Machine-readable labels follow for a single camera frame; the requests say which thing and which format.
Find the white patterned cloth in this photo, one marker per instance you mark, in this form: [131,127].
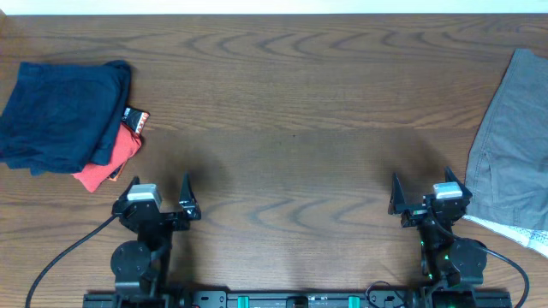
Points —
[532,239]

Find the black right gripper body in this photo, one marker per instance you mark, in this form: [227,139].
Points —
[415,215]

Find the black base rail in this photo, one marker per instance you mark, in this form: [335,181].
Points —
[374,296]

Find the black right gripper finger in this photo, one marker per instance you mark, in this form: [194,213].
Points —
[451,177]
[397,199]

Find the folded red garment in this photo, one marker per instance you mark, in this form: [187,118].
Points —
[126,145]

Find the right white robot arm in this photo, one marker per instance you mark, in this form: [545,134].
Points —
[453,264]

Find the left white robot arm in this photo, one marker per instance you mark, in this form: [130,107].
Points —
[141,266]

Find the grey shorts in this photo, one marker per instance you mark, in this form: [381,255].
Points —
[507,164]

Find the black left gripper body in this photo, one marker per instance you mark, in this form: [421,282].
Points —
[170,223]

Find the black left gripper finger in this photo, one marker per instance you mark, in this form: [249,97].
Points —
[124,196]
[187,199]

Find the navy blue shorts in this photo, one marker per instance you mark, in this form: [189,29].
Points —
[60,117]

